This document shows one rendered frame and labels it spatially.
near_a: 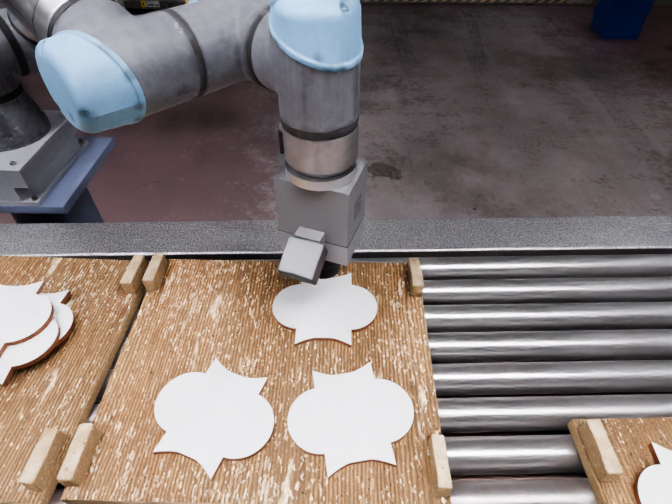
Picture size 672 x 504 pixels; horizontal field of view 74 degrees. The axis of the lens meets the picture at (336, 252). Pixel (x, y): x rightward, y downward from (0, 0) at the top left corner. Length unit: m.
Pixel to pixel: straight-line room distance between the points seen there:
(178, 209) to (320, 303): 1.81
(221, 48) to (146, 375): 0.40
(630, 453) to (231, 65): 0.59
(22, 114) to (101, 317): 0.53
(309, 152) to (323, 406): 0.30
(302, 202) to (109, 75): 0.21
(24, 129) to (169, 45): 0.73
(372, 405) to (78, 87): 0.43
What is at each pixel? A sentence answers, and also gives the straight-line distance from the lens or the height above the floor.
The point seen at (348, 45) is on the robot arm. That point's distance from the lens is 0.39.
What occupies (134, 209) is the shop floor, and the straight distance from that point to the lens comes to 2.48.
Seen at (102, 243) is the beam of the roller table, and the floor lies 0.91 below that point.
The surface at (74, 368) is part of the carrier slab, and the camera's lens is 0.68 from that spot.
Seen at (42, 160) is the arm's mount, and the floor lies 0.93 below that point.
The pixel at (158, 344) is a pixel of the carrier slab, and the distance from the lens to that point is 0.66.
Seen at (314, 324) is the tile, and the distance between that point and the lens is 0.62.
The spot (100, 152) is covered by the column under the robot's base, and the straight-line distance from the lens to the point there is 1.20.
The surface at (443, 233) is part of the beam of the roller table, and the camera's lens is 0.81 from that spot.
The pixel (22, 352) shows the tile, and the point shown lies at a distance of 0.70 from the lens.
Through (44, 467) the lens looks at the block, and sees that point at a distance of 0.61.
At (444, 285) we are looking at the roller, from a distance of 0.72.
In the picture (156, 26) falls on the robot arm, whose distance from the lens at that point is 0.43.
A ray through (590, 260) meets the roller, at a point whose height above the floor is 0.92.
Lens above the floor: 1.45
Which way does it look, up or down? 45 degrees down
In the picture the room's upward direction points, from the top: straight up
